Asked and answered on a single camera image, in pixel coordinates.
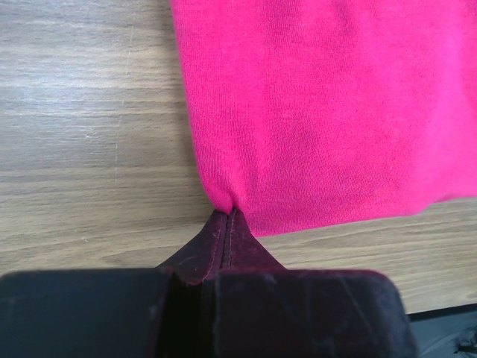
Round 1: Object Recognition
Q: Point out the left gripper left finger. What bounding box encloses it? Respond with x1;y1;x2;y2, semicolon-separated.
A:
1;212;227;357

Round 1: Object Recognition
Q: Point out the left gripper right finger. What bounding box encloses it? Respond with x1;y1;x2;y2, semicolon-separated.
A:
212;210;417;357

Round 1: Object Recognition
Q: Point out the pink t shirt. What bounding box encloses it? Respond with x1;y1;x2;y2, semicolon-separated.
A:
171;1;476;236

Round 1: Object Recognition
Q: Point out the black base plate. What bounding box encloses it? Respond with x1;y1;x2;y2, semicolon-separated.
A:
408;304;477;358

